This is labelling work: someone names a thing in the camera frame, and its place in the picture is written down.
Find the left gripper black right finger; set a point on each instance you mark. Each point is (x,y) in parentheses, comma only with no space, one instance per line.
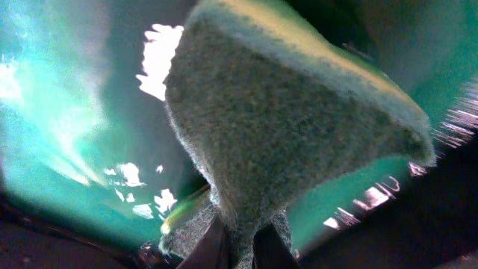
(270,252)

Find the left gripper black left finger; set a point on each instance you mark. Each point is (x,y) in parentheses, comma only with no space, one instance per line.
(211,251)

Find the green sponge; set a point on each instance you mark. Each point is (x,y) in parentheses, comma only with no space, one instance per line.
(268,109)

